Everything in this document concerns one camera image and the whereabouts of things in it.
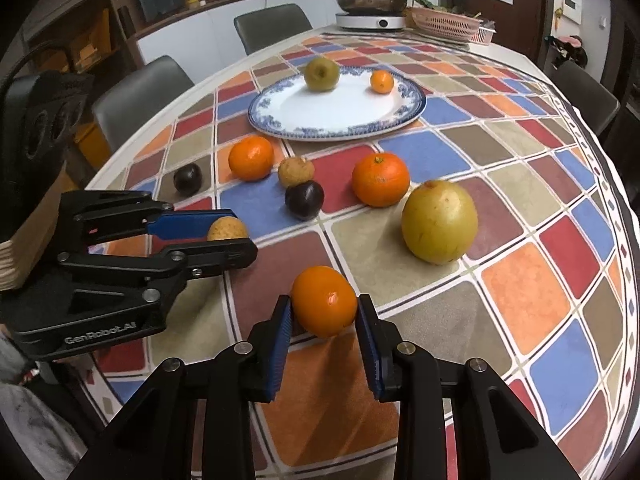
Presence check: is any brown kiwi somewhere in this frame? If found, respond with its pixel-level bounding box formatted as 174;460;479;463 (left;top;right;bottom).
278;156;314;188
206;216;248;240

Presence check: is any green pear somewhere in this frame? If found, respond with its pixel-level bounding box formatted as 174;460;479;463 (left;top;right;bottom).
304;56;340;92

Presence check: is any dark plum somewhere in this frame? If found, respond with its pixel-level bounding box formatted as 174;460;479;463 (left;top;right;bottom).
285;180;324;221
172;162;203;197

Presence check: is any large mandarin orange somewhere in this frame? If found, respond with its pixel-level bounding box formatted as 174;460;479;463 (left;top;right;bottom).
228;136;274;181

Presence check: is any near grey chair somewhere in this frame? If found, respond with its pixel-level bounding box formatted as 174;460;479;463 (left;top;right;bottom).
92;55;194;153

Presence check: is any grey chair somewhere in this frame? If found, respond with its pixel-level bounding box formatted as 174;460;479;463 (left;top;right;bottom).
92;55;194;153
550;61;620;136
233;3;311;55

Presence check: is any large yellow pear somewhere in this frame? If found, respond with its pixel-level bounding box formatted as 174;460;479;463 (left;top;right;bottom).
400;180;478;266

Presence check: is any colourful checkered tablecloth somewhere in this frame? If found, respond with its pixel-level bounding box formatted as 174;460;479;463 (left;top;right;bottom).
84;32;639;479

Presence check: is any far grey chair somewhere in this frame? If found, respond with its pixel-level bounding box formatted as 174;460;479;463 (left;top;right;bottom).
233;3;311;55

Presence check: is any blue white porcelain plate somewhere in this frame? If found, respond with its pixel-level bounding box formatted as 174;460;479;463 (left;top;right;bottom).
247;66;426;142

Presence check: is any white induction cooker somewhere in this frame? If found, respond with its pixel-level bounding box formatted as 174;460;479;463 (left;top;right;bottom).
335;13;406;32

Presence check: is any steel pot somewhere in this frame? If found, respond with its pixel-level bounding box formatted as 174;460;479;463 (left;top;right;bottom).
336;0;408;15

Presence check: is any right side grey chair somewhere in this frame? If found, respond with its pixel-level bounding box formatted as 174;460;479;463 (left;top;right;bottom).
550;61;620;136

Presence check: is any pink basket with greens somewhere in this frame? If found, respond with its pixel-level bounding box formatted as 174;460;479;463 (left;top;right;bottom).
406;0;496;44

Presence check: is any dark wooden door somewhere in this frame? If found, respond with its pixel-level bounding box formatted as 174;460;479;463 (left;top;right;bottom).
442;0;549;62

